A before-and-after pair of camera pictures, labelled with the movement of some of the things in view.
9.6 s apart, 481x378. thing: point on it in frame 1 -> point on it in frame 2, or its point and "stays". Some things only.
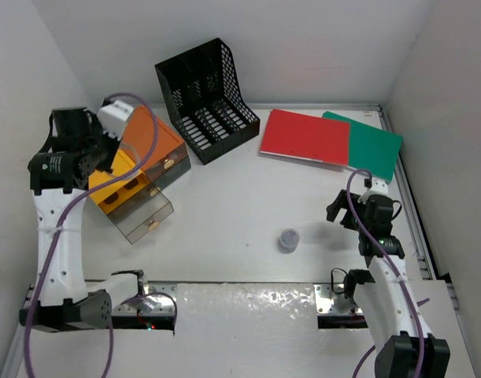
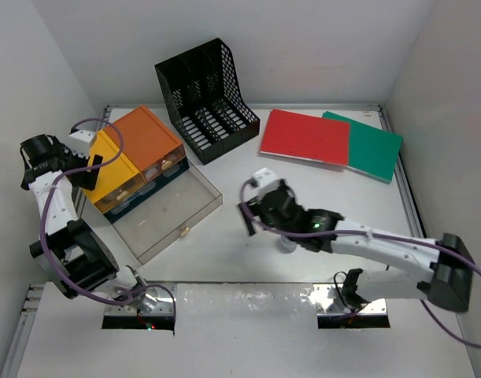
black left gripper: [107, 163] -> [86, 179]
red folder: [306, 136] stays
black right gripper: [333, 209] -> [249, 213]
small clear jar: [288, 241] stays
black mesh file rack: [201, 87] stays
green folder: [371, 150] stays
